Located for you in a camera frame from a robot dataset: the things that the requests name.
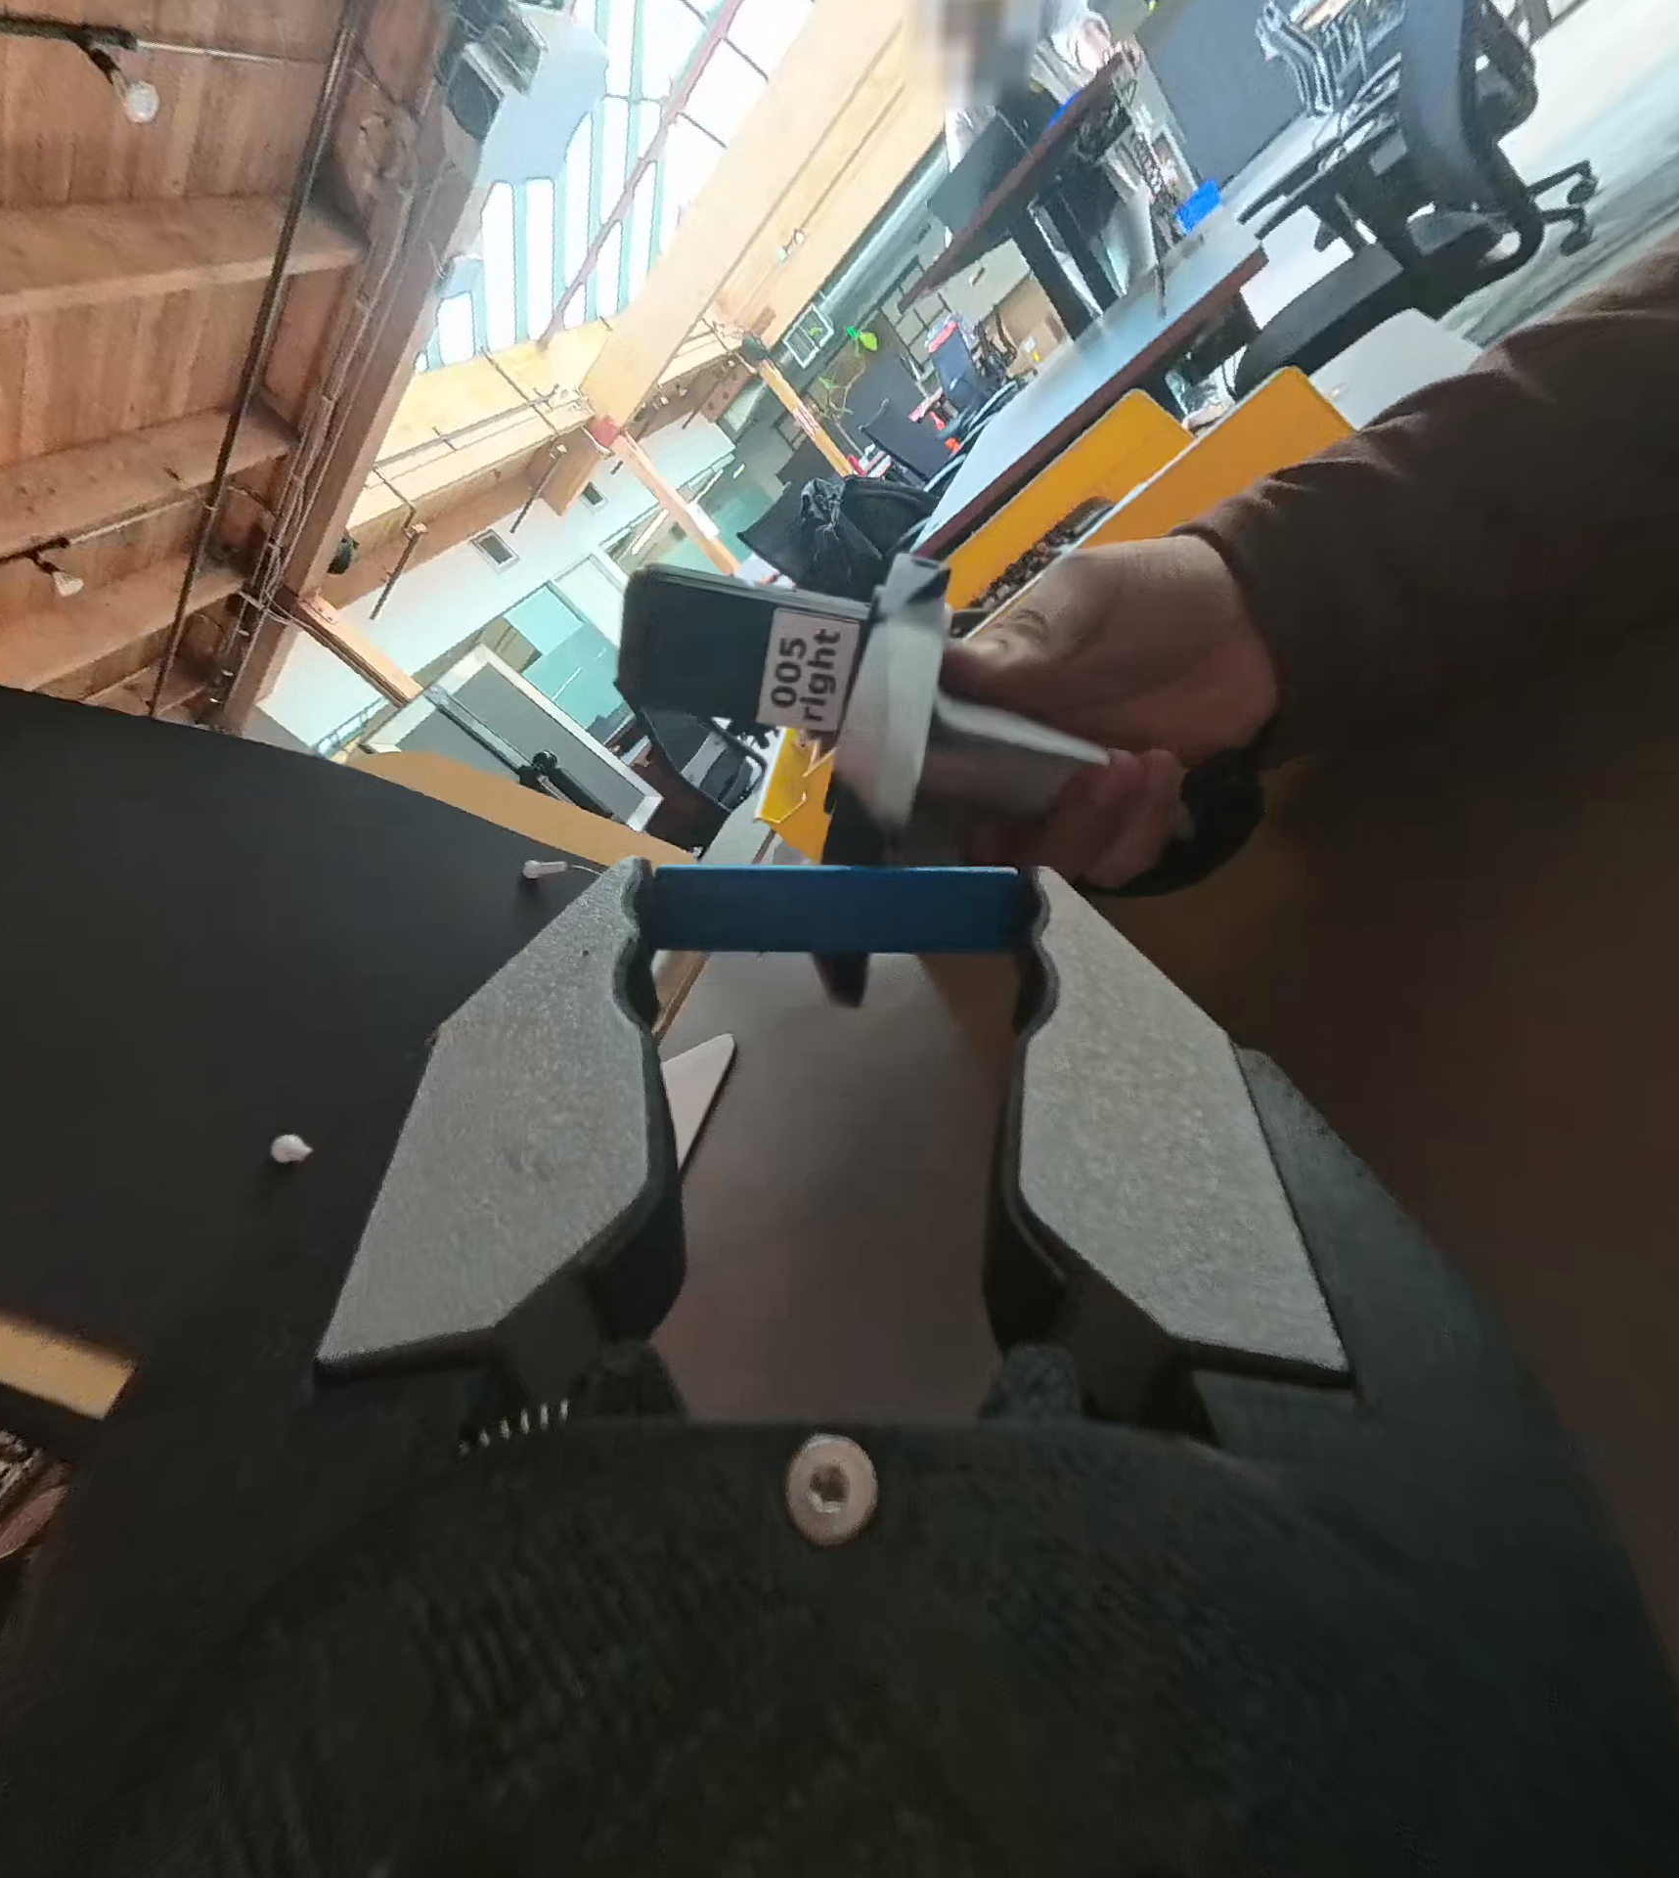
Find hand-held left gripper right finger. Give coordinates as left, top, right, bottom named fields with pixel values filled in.
left=988, top=864, right=1354, bottom=1385

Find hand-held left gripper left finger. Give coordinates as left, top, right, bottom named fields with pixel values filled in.
left=314, top=857, right=682, bottom=1381

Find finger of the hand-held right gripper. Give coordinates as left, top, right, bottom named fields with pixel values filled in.
left=810, top=784, right=917, bottom=1011

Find blue rectangular block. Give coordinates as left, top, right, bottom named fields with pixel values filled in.
left=647, top=862, right=1040, bottom=956

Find person's right forearm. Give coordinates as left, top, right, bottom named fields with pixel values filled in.
left=1191, top=197, right=1679, bottom=765

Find person's right hand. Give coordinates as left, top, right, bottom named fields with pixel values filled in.
left=935, top=534, right=1283, bottom=890

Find white framed monitor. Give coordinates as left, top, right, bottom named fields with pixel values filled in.
left=391, top=645, right=667, bottom=835

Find black backpack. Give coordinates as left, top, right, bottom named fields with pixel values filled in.
left=776, top=473, right=941, bottom=600

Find green potted plant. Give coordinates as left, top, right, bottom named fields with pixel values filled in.
left=780, top=299, right=888, bottom=442

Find black pegboard panel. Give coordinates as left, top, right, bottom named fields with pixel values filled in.
left=0, top=681, right=700, bottom=1469

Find dark long desk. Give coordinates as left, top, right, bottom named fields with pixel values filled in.
left=903, top=205, right=1273, bottom=487

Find yellow plastic bin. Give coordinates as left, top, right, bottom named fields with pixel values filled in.
left=757, top=366, right=1357, bottom=868

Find black office chair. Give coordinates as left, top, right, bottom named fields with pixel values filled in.
left=1256, top=0, right=1600, bottom=281

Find dark tangled cords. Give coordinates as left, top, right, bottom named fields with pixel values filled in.
left=978, top=495, right=1117, bottom=612

